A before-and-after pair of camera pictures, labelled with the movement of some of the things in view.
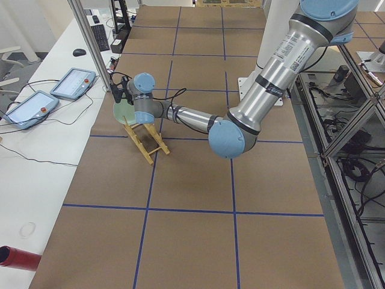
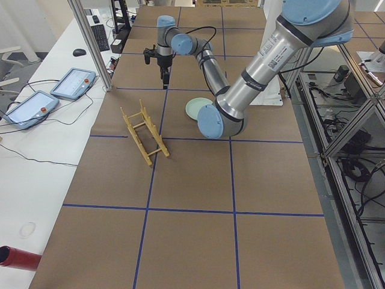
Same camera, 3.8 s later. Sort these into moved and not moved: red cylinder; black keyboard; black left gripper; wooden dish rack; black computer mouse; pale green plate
Moved: black left gripper; pale green plate
Not moved: black computer mouse; red cylinder; wooden dish rack; black keyboard
